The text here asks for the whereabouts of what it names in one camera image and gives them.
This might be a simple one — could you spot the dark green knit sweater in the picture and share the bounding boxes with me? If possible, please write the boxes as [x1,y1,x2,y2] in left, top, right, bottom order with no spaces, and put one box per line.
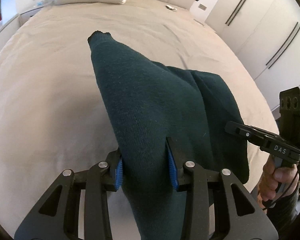
[88,31,249,239]

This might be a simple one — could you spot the person's right hand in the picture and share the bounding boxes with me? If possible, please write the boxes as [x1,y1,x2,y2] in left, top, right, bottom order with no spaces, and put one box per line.
[257,156,299,207]

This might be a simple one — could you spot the beige bed cover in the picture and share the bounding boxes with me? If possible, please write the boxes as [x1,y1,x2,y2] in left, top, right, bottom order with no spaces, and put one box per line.
[0,0,278,236]

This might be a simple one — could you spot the small white remote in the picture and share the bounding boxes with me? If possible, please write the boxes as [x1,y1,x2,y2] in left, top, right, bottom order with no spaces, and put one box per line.
[165,4,177,11]

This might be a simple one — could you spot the white bedside table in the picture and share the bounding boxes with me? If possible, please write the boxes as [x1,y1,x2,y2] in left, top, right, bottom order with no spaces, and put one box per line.
[0,5,44,51]

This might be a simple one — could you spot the white wardrobe with black handles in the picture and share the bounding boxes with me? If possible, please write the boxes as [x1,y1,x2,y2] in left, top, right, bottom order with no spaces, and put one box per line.
[206,0,300,111]

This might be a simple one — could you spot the wall light switch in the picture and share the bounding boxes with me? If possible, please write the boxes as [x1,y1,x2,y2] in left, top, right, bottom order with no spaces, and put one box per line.
[198,3,207,11]

